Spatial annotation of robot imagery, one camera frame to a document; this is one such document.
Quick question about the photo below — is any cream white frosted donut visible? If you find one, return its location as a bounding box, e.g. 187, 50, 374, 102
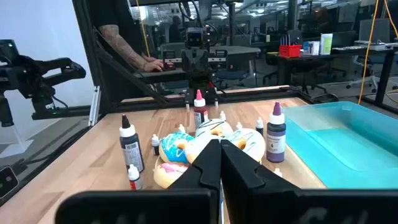
185, 134, 215, 165

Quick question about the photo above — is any pink frosted donut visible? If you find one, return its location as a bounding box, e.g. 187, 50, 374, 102
152, 161, 191, 189

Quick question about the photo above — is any yellow hanging cable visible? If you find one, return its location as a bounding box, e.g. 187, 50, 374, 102
135, 0, 151, 58
384, 0, 398, 38
357, 0, 380, 106

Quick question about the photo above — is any white donut with teal drizzle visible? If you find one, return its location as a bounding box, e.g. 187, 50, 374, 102
222, 128, 267, 163

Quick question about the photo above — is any red pen holder box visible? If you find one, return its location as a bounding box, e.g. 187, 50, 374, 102
279, 34, 302, 58

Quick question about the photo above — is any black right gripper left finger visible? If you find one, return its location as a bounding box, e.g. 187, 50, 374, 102
55, 139, 222, 224

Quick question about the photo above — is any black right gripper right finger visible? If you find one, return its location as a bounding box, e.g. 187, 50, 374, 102
220, 139, 398, 224

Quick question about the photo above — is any grey office desk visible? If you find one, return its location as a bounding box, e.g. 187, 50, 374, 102
160, 42, 261, 85

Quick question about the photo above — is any blue frosted donut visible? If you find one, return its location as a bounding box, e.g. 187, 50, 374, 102
159, 131, 196, 165

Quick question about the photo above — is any silver aluminium bracket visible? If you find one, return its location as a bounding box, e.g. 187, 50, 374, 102
88, 85, 102, 127

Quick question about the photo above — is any white blue carton box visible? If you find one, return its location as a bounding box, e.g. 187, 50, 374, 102
303, 40, 321, 56

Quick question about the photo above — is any large purple food colouring bottle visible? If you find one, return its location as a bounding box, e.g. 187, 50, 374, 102
266, 101, 287, 164

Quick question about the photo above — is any person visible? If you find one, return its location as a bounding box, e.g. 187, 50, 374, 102
88, 0, 149, 100

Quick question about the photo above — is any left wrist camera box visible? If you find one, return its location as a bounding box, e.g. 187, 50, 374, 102
185, 27, 205, 49

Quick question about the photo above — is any small red food colouring bottle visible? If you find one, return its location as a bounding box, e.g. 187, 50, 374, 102
127, 164, 143, 191

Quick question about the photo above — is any blue office chair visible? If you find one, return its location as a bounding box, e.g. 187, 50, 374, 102
214, 67, 254, 88

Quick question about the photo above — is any person's hand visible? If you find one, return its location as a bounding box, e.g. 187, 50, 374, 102
141, 55, 165, 73

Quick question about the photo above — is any grey keyboard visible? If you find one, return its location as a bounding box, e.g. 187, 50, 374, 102
331, 43, 388, 52

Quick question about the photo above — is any grey office chair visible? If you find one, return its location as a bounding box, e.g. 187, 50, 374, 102
346, 17, 391, 93

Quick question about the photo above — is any white green wipes canister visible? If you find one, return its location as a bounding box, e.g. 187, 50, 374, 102
319, 32, 333, 56

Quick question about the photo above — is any black table-level camera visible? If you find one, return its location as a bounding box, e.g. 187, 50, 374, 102
0, 166, 19, 200

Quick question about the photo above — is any black office desk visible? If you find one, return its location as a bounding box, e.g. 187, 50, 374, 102
266, 46, 398, 106

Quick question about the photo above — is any person's forearm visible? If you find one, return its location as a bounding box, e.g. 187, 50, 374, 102
98, 24, 150, 72

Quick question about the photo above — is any translucent teal plastic bin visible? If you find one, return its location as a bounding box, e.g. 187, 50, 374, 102
282, 101, 398, 190

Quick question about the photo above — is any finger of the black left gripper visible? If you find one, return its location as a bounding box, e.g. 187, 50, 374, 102
182, 49, 196, 73
195, 49, 210, 73

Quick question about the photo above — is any large black food colouring bottle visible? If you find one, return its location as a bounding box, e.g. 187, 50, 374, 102
119, 114, 146, 174

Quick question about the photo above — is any donut with black drizzle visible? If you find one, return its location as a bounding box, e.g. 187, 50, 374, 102
195, 118, 234, 140

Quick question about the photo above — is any large red food colouring bottle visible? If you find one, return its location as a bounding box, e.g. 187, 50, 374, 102
193, 89, 210, 129

